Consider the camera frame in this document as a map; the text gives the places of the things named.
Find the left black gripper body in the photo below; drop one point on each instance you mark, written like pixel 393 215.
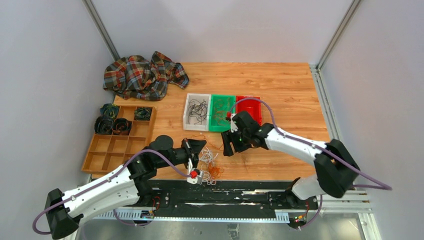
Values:
pixel 185 144

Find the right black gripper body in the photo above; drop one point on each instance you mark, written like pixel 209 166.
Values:
pixel 240 141

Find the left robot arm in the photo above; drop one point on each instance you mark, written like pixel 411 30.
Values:
pixel 126 185

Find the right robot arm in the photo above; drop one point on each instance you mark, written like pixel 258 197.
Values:
pixel 335 168

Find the green plastic bin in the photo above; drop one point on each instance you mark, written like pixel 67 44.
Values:
pixel 219 106

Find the white plastic bin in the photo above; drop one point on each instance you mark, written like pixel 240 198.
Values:
pixel 196 112

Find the red plastic bin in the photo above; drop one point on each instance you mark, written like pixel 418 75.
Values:
pixel 253 107

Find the brown fabric roll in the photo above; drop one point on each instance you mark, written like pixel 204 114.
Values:
pixel 121 127

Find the wooden compartment tray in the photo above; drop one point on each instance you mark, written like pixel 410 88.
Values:
pixel 107 152

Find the green patterned fabric roll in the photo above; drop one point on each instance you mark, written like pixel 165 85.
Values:
pixel 109 110

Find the plaid cloth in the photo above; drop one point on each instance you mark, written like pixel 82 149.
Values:
pixel 139 78

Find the dark fabric roll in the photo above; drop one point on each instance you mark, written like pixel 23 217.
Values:
pixel 103 125

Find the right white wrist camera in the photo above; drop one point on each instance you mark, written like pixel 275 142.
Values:
pixel 230 117

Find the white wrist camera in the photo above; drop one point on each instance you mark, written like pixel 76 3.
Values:
pixel 230 117
pixel 195 176

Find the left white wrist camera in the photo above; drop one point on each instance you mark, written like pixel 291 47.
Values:
pixel 195 176

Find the right aluminium frame post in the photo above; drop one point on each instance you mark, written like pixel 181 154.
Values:
pixel 349 14

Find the aluminium frame post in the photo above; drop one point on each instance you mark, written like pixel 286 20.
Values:
pixel 349 14
pixel 97 20

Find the aluminium front rail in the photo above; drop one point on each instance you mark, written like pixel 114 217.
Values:
pixel 353 202

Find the left aluminium frame post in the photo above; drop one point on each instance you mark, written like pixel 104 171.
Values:
pixel 97 20

